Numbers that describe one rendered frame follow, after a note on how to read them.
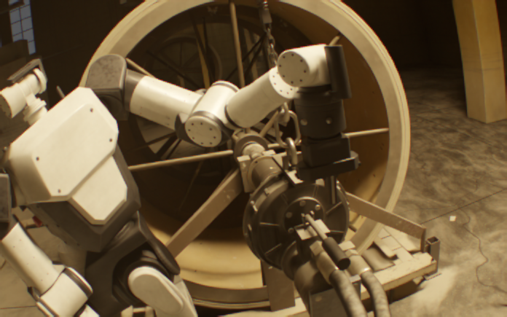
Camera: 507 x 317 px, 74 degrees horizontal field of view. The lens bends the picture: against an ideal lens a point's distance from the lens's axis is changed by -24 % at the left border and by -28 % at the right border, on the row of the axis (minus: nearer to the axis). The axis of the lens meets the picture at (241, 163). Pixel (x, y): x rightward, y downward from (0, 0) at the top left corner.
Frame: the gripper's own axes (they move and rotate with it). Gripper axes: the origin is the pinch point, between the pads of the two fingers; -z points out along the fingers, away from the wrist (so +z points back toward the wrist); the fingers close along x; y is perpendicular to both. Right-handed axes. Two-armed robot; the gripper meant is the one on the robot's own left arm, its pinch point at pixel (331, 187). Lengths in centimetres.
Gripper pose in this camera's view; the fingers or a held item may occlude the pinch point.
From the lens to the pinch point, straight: 81.9
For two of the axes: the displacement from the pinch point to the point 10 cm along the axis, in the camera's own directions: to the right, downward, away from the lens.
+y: -1.4, -2.6, 9.6
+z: -1.8, -9.4, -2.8
